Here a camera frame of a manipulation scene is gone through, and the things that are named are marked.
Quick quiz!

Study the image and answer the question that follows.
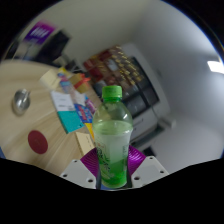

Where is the purple sign board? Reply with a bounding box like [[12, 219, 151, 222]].
[[23, 20, 58, 46]]

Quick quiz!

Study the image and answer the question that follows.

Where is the green drink bottle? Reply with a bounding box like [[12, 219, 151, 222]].
[[92, 85, 134, 190]]

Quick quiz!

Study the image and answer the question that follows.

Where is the wooden shelf unit with trophies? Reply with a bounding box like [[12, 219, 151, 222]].
[[83, 44, 144, 98]]

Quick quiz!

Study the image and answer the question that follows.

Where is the flat round red coaster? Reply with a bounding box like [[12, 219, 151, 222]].
[[27, 129, 49, 155]]

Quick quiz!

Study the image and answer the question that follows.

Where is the orange red book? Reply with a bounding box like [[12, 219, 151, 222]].
[[84, 122, 96, 139]]

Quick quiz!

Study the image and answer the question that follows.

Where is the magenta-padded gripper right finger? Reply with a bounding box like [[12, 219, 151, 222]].
[[125, 144, 170, 190]]

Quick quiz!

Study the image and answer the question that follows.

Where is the ceiling light panel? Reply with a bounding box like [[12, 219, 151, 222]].
[[206, 60, 224, 75]]

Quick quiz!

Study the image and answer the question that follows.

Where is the small beige book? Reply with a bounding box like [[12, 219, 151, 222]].
[[39, 68, 63, 90]]

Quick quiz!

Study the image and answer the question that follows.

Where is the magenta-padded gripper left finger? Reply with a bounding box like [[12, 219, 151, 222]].
[[59, 147, 102, 191]]

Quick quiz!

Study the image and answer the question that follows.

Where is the black framed glass door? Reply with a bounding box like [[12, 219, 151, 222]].
[[123, 56, 161, 118]]

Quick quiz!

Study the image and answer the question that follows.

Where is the blue printed book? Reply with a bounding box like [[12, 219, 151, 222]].
[[73, 103, 94, 125]]

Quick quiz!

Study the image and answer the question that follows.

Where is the white booklet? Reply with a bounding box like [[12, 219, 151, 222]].
[[49, 90, 77, 113]]

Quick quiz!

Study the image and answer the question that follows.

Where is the gift box with red ribbon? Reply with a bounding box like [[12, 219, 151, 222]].
[[68, 72, 93, 94]]

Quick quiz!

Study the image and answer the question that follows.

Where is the small metal cup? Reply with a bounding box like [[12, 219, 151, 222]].
[[11, 88, 32, 117]]

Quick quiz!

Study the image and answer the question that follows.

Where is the teal book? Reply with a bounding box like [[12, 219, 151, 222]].
[[56, 109, 85, 134]]

